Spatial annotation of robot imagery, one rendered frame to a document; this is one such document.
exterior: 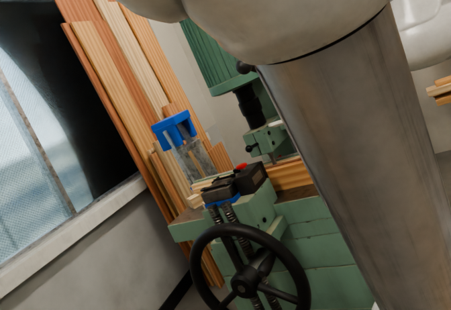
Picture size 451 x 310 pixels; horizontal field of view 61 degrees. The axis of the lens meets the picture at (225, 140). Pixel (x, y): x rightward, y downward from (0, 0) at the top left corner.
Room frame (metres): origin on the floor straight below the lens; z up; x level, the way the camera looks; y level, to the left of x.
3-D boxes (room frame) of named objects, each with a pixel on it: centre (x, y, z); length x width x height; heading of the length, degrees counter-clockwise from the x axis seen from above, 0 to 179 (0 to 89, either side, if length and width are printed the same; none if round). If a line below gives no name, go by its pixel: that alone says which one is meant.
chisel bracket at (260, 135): (1.09, -0.12, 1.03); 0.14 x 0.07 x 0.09; 147
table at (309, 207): (1.01, -0.02, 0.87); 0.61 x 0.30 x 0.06; 57
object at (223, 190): (0.93, 0.03, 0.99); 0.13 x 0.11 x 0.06; 57
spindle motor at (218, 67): (1.08, -0.10, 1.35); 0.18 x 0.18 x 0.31
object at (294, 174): (1.01, -0.07, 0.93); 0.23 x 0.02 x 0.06; 57
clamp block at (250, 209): (0.94, 0.03, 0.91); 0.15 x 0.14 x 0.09; 57
